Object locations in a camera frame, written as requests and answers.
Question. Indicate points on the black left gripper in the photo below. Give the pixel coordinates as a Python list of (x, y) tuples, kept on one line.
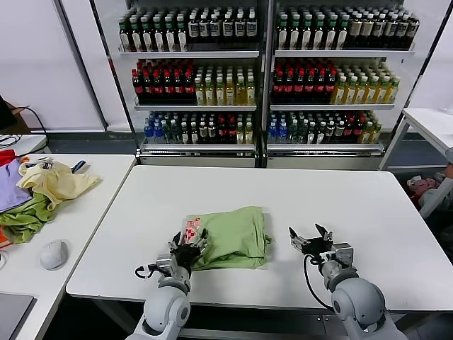
[(185, 256)]

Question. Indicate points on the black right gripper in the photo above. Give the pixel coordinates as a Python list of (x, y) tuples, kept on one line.
[(316, 248)]

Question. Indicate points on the light green polo shirt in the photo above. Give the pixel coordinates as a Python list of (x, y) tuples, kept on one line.
[(233, 233)]

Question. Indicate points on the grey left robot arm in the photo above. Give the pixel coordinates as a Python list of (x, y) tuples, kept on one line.
[(166, 311)]

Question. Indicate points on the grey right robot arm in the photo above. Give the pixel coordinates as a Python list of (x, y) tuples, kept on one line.
[(357, 304)]

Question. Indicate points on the dark tea bottle white label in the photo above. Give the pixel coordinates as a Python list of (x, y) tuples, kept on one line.
[(321, 134), (194, 134), (311, 134), (184, 134)]

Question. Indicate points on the tan label dark tea bottle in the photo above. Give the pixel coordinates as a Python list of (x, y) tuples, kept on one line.
[(413, 27), (402, 27), (339, 134), (367, 27), (379, 27), (355, 27), (330, 134), (391, 27)]

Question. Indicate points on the blue label water bottle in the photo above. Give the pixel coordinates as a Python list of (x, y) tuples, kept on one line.
[(272, 134), (147, 134), (157, 134), (282, 134)]

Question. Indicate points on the white cap dark tea bottle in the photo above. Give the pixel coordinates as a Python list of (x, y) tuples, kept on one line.
[(216, 28), (204, 28), (228, 28), (193, 28), (211, 134), (251, 28), (240, 28), (202, 134)]

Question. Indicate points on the red cap cola bottle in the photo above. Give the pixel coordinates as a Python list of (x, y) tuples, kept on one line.
[(189, 88), (310, 86), (299, 86), (148, 88), (288, 86), (349, 134), (222, 134), (168, 88), (277, 86), (320, 86), (137, 88), (179, 88), (158, 88), (231, 134), (358, 134), (331, 86)]

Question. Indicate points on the white crumpled garment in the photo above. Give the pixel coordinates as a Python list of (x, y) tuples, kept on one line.
[(413, 181)]

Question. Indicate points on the yellow juice bottle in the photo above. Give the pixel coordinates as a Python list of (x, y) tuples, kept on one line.
[(220, 93), (393, 93), (250, 93), (366, 134), (376, 134), (249, 134), (230, 93), (350, 93), (240, 134), (339, 93), (382, 93), (240, 93), (361, 93), (210, 93), (200, 93), (372, 93)]

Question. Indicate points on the grey teal garment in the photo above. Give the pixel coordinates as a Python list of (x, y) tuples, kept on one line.
[(430, 200)]

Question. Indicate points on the dark red garment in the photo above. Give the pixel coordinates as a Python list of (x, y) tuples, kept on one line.
[(424, 186)]

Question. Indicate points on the navy white striped cloth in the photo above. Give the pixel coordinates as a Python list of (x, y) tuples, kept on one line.
[(79, 166)]

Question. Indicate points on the white computer mouse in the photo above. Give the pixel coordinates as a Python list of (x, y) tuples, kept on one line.
[(53, 255)]

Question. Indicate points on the pale yellow shirt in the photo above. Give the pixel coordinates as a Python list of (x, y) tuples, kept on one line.
[(60, 184)]

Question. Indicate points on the white printed garment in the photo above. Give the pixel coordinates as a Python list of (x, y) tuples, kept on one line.
[(46, 164)]

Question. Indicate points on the white table with legs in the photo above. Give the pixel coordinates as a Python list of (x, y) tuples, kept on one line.
[(428, 124)]

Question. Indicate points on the olive green crumpled garment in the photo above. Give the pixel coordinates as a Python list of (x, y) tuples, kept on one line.
[(24, 219)]

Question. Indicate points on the orange white item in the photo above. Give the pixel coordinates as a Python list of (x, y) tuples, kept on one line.
[(3, 237)]

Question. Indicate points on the purple shirt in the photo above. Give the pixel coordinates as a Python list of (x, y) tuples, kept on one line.
[(10, 187)]

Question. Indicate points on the white beverage display shelf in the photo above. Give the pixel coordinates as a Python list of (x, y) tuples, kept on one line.
[(187, 54), (343, 53)]

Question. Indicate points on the grey laptop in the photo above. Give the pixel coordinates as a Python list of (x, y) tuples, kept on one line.
[(14, 315)]

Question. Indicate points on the green cap tea bottle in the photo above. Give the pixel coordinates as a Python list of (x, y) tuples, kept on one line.
[(282, 37), (148, 39), (318, 37), (182, 39), (170, 39), (124, 39), (136, 39), (342, 37), (306, 37), (294, 37), (159, 39), (330, 37)]

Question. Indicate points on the brown cardboard box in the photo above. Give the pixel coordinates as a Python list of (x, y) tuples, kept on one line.
[(21, 117)]

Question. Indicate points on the black monitor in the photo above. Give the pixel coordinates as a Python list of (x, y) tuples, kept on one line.
[(5, 113)]

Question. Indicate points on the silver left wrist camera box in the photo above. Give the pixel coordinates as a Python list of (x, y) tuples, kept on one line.
[(165, 263)]

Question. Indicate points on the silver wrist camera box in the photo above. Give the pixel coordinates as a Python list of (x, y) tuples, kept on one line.
[(342, 253), (165, 263)]

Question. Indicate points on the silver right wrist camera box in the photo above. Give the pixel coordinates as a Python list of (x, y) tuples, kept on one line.
[(342, 253)]

